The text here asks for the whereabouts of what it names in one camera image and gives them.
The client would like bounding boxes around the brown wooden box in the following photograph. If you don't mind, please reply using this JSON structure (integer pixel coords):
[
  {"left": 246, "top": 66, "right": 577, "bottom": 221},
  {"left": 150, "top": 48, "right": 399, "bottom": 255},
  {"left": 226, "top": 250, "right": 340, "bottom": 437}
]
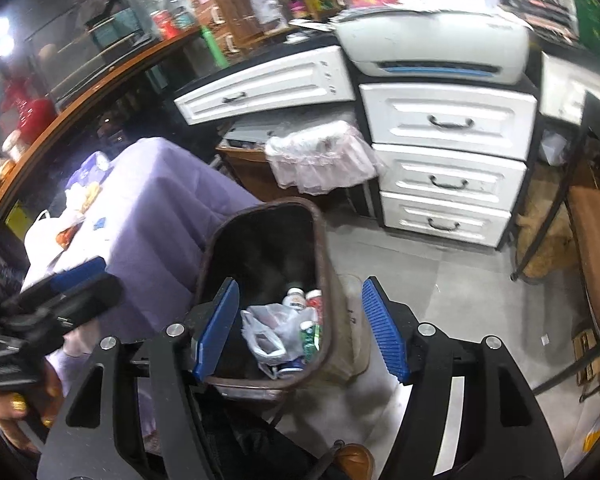
[{"left": 215, "top": 145, "right": 302, "bottom": 202}]

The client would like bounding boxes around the green drink carton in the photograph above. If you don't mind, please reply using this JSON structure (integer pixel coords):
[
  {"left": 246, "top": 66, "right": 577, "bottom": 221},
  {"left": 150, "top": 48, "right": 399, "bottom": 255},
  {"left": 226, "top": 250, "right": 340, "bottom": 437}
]
[{"left": 300, "top": 320, "right": 324, "bottom": 362}]

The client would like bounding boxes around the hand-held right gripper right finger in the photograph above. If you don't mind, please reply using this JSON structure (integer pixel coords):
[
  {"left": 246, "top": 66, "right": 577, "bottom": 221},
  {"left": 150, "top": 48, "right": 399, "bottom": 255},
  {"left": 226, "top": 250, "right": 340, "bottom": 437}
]
[{"left": 361, "top": 275, "right": 566, "bottom": 480}]

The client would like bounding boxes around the green printed bag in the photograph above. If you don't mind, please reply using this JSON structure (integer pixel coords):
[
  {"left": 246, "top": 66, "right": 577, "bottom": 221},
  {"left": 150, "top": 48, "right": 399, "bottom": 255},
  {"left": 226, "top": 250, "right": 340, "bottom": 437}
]
[{"left": 562, "top": 0, "right": 600, "bottom": 52}]

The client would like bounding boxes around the white printer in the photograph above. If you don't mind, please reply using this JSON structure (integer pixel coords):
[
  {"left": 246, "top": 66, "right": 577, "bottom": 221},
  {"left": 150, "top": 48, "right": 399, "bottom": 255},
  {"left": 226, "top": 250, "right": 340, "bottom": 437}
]
[{"left": 336, "top": 11, "right": 532, "bottom": 87}]

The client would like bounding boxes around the wide white drawer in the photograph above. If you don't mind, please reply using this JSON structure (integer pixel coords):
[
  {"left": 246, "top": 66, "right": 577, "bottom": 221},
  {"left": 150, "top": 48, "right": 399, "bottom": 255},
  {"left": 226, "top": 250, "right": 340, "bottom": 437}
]
[{"left": 174, "top": 45, "right": 357, "bottom": 127}]

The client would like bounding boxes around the white plastic bag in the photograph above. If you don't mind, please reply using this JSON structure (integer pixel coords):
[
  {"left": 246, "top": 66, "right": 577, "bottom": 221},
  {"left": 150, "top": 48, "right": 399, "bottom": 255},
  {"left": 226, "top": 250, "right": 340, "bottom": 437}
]
[
  {"left": 240, "top": 304, "right": 307, "bottom": 367},
  {"left": 24, "top": 211, "right": 86, "bottom": 281}
]

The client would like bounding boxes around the black frame glass display case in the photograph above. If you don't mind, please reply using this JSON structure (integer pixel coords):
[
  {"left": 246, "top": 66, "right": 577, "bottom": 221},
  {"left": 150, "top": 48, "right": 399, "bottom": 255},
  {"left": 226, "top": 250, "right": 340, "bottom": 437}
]
[{"left": 9, "top": 0, "right": 152, "bottom": 107}]

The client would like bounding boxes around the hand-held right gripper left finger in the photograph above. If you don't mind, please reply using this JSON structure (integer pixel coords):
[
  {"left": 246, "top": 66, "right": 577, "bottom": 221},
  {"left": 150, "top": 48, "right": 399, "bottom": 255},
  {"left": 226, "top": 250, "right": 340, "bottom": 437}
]
[{"left": 36, "top": 278, "right": 241, "bottom": 480}]

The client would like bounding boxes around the brown trash bin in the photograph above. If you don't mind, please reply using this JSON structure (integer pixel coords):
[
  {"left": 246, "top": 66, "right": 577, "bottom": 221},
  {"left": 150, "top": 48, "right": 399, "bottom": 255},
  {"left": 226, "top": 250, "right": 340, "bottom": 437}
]
[{"left": 195, "top": 197, "right": 369, "bottom": 394}]

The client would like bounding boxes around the green bottle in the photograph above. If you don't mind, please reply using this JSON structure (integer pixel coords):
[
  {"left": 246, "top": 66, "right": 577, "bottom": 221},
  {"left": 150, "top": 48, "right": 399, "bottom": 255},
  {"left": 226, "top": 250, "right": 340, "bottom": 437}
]
[{"left": 202, "top": 25, "right": 230, "bottom": 69}]

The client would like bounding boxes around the curved wooden counter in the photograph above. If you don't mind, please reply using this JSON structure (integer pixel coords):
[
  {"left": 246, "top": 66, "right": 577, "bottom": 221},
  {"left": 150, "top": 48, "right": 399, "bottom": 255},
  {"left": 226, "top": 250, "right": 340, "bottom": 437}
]
[{"left": 0, "top": 25, "right": 207, "bottom": 212}]

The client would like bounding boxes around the person's left hand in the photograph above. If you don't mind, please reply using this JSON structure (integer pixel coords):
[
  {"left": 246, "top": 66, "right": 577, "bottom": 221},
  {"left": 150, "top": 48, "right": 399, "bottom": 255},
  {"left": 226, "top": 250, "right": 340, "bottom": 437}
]
[{"left": 0, "top": 379, "right": 62, "bottom": 457}]

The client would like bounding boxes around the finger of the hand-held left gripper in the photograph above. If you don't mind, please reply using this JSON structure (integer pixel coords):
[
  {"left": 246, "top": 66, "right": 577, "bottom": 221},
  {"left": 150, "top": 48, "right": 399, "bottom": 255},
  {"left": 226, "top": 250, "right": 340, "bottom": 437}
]
[
  {"left": 0, "top": 274, "right": 124, "bottom": 335},
  {"left": 49, "top": 256, "right": 107, "bottom": 292}
]

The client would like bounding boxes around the small cardboard box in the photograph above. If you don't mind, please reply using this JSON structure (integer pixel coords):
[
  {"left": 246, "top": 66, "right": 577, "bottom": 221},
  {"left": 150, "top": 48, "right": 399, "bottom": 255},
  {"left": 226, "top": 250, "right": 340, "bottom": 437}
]
[{"left": 572, "top": 330, "right": 600, "bottom": 397}]

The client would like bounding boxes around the white tissue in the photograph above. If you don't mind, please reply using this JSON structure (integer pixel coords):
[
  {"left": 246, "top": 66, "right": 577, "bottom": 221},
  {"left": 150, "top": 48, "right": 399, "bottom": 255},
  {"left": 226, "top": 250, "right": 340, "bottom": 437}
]
[{"left": 64, "top": 186, "right": 89, "bottom": 212}]

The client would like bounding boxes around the waste bin with pale liner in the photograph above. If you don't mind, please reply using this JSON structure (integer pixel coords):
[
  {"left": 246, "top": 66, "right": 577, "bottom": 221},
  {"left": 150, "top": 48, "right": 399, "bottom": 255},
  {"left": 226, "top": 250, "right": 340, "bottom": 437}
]
[{"left": 265, "top": 120, "right": 389, "bottom": 197}]

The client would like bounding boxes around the brown cardboard box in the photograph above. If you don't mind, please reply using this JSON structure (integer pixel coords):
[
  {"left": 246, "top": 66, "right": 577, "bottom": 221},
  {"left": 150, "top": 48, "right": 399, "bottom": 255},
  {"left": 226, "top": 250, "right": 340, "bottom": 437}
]
[{"left": 211, "top": 0, "right": 244, "bottom": 54}]

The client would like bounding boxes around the red tin can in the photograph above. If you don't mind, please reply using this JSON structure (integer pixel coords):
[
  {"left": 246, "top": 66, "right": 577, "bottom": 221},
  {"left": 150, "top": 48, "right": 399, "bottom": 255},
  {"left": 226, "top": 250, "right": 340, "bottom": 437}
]
[{"left": 151, "top": 9, "right": 179, "bottom": 40}]

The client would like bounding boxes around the brown leather shoe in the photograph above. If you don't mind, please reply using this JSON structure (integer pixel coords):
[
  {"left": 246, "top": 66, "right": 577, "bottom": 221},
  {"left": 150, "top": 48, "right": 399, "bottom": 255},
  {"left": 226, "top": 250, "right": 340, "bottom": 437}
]
[{"left": 330, "top": 440, "right": 376, "bottom": 480}]

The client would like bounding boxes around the purple and white packet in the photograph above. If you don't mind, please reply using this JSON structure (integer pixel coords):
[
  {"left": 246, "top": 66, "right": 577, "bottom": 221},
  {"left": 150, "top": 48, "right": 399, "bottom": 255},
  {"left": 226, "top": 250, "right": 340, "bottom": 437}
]
[{"left": 76, "top": 151, "right": 112, "bottom": 182}]

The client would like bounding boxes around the purple floral tablecloth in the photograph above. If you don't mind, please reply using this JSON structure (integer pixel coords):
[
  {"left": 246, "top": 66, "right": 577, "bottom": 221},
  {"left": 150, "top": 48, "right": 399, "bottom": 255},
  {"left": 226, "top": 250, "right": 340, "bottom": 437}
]
[{"left": 20, "top": 137, "right": 267, "bottom": 413}]

